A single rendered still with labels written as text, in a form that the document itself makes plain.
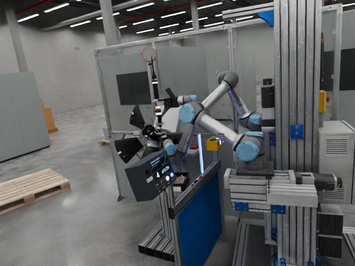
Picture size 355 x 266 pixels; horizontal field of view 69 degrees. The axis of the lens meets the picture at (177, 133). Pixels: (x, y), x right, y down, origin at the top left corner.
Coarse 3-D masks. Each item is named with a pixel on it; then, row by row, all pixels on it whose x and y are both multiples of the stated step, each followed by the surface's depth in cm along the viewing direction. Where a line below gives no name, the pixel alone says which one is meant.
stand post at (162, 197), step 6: (162, 198) 246; (162, 204) 248; (168, 204) 248; (162, 210) 250; (168, 210) 248; (162, 216) 253; (168, 216) 249; (162, 222) 254; (168, 222) 251; (168, 228) 255; (168, 234) 255
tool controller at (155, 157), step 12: (156, 156) 139; (168, 156) 148; (132, 168) 129; (144, 168) 129; (156, 168) 137; (168, 168) 145; (132, 180) 132; (144, 180) 128; (156, 180) 134; (168, 180) 143; (144, 192) 130; (156, 192) 132
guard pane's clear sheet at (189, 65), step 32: (224, 32) 241; (256, 32) 229; (128, 64) 301; (160, 64) 282; (192, 64) 264; (224, 64) 249; (256, 64) 236; (128, 96) 314; (224, 96) 257; (256, 96) 243; (128, 128) 327
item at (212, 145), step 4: (212, 136) 235; (208, 140) 223; (212, 140) 221; (216, 140) 220; (208, 144) 223; (212, 144) 221; (216, 144) 220; (220, 144) 227; (208, 148) 224; (212, 148) 222; (216, 148) 221
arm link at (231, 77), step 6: (228, 72) 195; (234, 72) 194; (228, 78) 190; (234, 78) 191; (222, 84) 191; (228, 84) 189; (234, 84) 191; (216, 90) 191; (222, 90) 190; (228, 90) 194; (210, 96) 191; (216, 96) 190; (204, 102) 190; (210, 102) 189; (204, 108) 189
